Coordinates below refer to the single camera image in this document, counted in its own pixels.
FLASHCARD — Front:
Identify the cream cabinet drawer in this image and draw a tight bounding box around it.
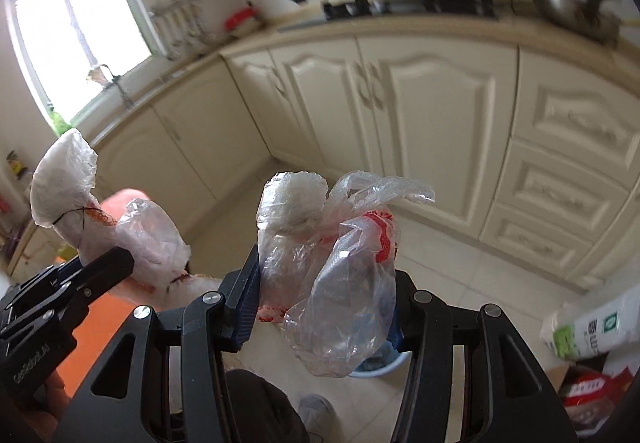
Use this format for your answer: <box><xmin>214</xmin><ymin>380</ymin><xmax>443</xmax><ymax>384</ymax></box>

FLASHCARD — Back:
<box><xmin>491</xmin><ymin>142</ymin><xmax>632</xmax><ymax>245</ymax></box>
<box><xmin>514</xmin><ymin>48</ymin><xmax>640</xmax><ymax>185</ymax></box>
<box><xmin>479</xmin><ymin>207</ymin><xmax>602</xmax><ymax>285</ymax></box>

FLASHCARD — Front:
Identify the sink faucet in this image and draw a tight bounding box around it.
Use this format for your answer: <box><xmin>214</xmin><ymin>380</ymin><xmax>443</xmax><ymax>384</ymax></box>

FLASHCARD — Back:
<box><xmin>86</xmin><ymin>63</ymin><xmax>127</xmax><ymax>100</ymax></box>

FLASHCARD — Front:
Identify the person's leg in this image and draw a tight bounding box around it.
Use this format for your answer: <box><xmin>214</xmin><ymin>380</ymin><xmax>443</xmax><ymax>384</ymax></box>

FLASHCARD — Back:
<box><xmin>224</xmin><ymin>368</ymin><xmax>312</xmax><ymax>443</ymax></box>

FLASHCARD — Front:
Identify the green bottle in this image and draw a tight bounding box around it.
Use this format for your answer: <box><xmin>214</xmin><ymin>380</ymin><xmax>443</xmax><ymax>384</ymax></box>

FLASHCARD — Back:
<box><xmin>47</xmin><ymin>110</ymin><xmax>72</xmax><ymax>135</ymax></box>

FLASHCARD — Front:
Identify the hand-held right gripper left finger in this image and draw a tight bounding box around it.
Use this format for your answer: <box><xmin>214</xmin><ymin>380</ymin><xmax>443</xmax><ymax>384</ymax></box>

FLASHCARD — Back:
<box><xmin>50</xmin><ymin>243</ymin><xmax>263</xmax><ymax>443</ymax></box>

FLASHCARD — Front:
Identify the metal dish rack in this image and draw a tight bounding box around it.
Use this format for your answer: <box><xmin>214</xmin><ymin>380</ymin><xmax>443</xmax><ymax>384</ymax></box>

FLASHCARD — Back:
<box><xmin>149</xmin><ymin>0</ymin><xmax>212</xmax><ymax>60</ymax></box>

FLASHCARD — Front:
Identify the white package green print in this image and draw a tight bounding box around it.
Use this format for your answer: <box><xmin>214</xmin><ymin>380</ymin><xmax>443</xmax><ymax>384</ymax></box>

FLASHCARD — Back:
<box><xmin>539</xmin><ymin>289</ymin><xmax>640</xmax><ymax>360</ymax></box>

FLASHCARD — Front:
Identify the person's grey shoe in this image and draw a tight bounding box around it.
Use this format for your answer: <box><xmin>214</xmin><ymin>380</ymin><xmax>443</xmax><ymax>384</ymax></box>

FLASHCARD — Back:
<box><xmin>297</xmin><ymin>394</ymin><xmax>337</xmax><ymax>430</ymax></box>

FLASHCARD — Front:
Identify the blue plastic basin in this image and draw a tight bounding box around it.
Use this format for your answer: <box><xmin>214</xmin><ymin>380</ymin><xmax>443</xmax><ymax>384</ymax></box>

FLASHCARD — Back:
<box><xmin>347</xmin><ymin>352</ymin><xmax>409</xmax><ymax>380</ymax></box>

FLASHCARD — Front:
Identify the window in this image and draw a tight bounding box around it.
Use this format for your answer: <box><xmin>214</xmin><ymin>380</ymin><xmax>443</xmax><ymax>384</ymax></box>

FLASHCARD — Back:
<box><xmin>6</xmin><ymin>0</ymin><xmax>157</xmax><ymax>125</ymax></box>

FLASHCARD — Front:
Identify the red container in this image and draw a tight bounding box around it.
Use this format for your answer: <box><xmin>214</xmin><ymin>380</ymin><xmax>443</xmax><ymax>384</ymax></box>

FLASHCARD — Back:
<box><xmin>223</xmin><ymin>7</ymin><xmax>262</xmax><ymax>32</ymax></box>

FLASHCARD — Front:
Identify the white plastic bag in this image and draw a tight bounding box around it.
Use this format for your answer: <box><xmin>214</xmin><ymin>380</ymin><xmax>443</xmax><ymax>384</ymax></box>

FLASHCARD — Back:
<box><xmin>29</xmin><ymin>127</ymin><xmax>193</xmax><ymax>295</ymax></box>

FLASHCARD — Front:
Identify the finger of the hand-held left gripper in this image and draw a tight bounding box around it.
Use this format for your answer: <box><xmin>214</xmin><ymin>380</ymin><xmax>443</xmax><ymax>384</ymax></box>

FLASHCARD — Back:
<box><xmin>0</xmin><ymin>245</ymin><xmax>136</xmax><ymax>341</ymax></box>

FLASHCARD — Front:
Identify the person's left hand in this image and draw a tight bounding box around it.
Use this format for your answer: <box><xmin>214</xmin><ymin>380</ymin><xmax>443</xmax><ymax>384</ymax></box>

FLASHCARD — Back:
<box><xmin>20</xmin><ymin>365</ymin><xmax>71</xmax><ymax>443</ymax></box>

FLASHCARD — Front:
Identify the red printed packet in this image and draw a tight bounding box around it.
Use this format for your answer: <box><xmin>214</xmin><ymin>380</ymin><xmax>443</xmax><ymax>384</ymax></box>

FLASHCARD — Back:
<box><xmin>556</xmin><ymin>367</ymin><xmax>634</xmax><ymax>425</ymax></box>

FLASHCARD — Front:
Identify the clear plastic bag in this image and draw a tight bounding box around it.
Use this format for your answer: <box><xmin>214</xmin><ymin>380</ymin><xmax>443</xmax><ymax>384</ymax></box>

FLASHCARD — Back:
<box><xmin>255</xmin><ymin>170</ymin><xmax>437</xmax><ymax>380</ymax></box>

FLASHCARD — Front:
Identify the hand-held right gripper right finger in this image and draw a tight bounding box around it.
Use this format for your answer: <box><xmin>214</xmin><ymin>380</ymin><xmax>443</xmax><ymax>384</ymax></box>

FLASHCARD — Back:
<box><xmin>387</xmin><ymin>268</ymin><xmax>576</xmax><ymax>443</ymax></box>

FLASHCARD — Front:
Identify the cream cabinet door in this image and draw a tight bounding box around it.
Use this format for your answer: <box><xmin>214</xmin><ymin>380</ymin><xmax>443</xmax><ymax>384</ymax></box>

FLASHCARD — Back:
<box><xmin>356</xmin><ymin>36</ymin><xmax>519</xmax><ymax>230</ymax></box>
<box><xmin>224</xmin><ymin>48</ymin><xmax>323</xmax><ymax>165</ymax></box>
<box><xmin>150</xmin><ymin>59</ymin><xmax>273</xmax><ymax>204</ymax></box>
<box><xmin>270</xmin><ymin>36</ymin><xmax>392</xmax><ymax>185</ymax></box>
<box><xmin>94</xmin><ymin>107</ymin><xmax>217</xmax><ymax>235</ymax></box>

